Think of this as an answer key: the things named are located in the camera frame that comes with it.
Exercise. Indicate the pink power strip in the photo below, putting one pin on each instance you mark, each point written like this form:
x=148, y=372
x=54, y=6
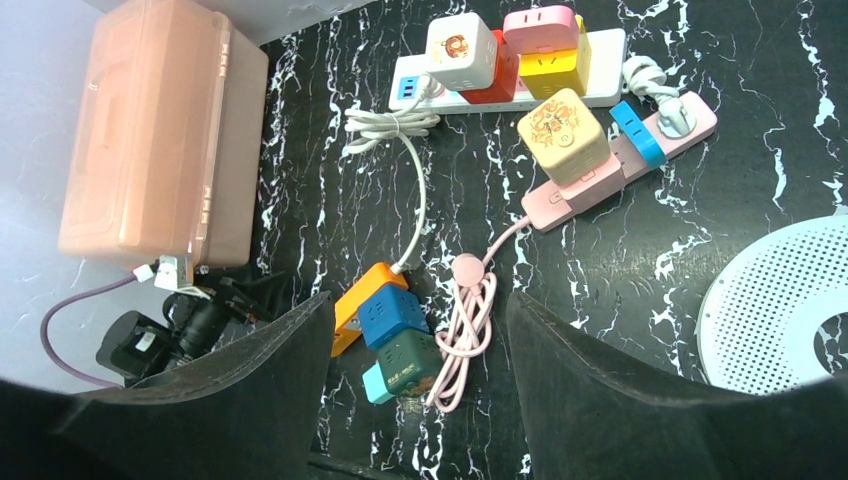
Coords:
x=550, y=205

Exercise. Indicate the white red charger plug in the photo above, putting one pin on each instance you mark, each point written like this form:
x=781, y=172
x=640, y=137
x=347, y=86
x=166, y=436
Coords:
x=467, y=57

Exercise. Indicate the blue plug with white cable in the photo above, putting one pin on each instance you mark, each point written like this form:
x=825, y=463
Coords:
x=643, y=77

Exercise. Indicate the blue socket cube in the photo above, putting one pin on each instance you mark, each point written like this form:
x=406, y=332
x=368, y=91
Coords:
x=388, y=312

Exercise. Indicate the teal white charger plug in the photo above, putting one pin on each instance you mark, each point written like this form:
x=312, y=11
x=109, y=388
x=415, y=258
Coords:
x=375, y=386

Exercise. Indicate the white filament spool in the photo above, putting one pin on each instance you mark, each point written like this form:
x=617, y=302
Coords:
x=759, y=318

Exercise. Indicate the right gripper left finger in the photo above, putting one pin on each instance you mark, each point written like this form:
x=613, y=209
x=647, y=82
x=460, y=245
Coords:
x=247, y=410

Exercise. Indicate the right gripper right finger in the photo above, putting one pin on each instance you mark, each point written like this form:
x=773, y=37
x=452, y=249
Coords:
x=591, y=411

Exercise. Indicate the tan yellow charger plug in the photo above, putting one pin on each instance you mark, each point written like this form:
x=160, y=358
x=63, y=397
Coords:
x=564, y=137

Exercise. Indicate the pink charger plug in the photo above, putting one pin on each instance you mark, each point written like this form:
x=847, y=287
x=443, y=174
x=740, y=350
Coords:
x=542, y=30

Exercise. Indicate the pink translucent storage box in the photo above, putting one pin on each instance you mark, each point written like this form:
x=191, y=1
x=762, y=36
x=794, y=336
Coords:
x=167, y=150

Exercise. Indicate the dark green socket cube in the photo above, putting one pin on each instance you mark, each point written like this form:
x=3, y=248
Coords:
x=410, y=362

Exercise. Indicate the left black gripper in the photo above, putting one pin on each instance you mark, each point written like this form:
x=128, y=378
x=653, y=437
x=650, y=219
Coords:
x=197, y=324

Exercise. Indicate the white power strip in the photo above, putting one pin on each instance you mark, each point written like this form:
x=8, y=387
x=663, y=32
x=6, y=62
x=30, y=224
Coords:
x=604, y=88

